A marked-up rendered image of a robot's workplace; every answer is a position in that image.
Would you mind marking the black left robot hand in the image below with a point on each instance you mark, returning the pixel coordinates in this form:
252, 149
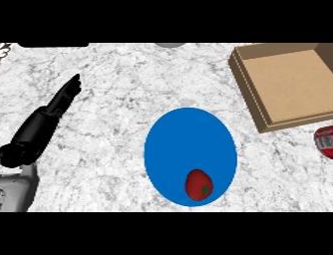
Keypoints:
39, 127

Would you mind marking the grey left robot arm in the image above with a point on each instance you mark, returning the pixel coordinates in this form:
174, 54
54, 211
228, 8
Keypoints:
8, 192

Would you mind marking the red can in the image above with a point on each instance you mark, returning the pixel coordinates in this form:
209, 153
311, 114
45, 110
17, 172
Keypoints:
329, 141

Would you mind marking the brown cardboard box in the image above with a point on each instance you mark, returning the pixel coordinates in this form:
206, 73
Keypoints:
292, 86

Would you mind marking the blue oval plate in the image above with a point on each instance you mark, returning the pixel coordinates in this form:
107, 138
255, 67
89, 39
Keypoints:
189, 142

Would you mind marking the black appliance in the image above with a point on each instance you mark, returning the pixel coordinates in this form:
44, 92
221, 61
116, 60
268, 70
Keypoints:
53, 44

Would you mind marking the red tomato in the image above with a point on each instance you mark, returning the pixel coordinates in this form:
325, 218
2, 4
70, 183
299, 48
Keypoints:
199, 184

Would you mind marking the grey round object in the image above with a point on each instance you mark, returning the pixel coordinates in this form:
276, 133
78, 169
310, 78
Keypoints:
171, 44

